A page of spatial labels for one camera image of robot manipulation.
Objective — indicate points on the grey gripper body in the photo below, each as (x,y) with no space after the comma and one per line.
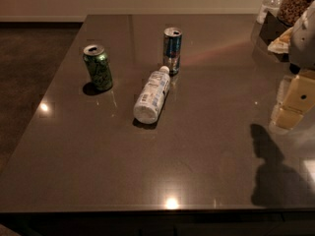
(302,46)

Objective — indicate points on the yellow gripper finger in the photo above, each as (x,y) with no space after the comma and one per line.
(296,96)

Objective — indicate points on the clear plastic bottle blue label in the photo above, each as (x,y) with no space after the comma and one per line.
(151,99)

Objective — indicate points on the clear spray bottle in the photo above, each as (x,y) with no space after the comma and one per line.
(267,6)

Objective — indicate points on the crumpled snack wrapper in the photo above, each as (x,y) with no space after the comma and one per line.
(281,44)

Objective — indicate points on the dark box stand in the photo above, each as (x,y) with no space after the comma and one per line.
(271,29)

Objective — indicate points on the blue silver energy drink can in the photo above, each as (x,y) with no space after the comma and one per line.
(172,38)

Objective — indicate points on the green soda can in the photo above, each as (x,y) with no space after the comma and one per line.
(96,61)

